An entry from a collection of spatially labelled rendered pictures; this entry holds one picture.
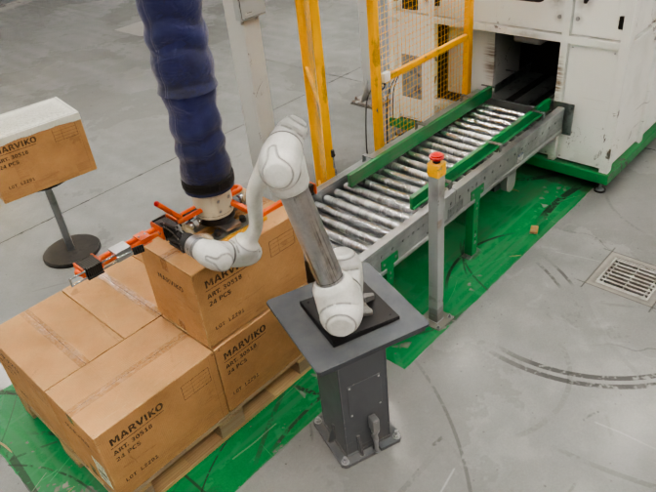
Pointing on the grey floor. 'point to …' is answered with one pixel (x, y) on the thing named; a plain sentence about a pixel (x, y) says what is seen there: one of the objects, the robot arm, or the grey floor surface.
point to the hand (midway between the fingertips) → (162, 228)
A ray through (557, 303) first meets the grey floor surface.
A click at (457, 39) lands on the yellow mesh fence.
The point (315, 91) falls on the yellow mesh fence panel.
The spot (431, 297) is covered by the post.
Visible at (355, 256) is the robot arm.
